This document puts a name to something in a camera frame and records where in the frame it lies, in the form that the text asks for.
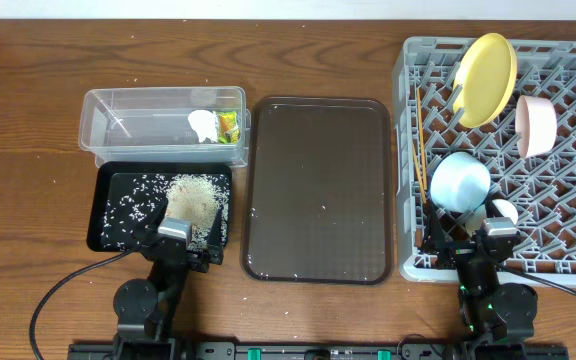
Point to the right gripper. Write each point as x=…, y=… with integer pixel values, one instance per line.
x=437, y=242

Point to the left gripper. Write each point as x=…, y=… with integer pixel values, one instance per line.
x=183, y=251

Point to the light blue bowl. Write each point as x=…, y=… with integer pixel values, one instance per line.
x=460, y=183

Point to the white cup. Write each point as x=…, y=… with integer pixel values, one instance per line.
x=475, y=219

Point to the rice food scraps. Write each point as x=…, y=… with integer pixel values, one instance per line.
x=193, y=200

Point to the green snack wrapper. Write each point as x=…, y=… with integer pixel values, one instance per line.
x=229, y=131

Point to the white napkin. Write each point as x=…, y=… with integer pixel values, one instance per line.
x=205, y=124

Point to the pink bowl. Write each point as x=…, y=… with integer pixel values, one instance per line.
x=536, y=126

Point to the wooden chopstick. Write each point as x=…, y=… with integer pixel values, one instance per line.
x=419, y=176
x=421, y=136

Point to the yellow plate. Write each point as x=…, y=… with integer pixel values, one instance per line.
x=487, y=74

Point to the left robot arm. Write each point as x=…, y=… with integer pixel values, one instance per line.
x=145, y=307

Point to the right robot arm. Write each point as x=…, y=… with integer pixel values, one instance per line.
x=499, y=315

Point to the black food waste tray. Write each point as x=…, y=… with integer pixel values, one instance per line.
x=126, y=193

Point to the grey dishwasher rack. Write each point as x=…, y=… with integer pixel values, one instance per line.
x=542, y=188

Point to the clear plastic waste bin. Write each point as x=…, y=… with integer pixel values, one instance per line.
x=150, y=124

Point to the dark brown serving tray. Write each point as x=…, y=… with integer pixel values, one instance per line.
x=319, y=192

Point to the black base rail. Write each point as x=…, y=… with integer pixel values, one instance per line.
x=231, y=351

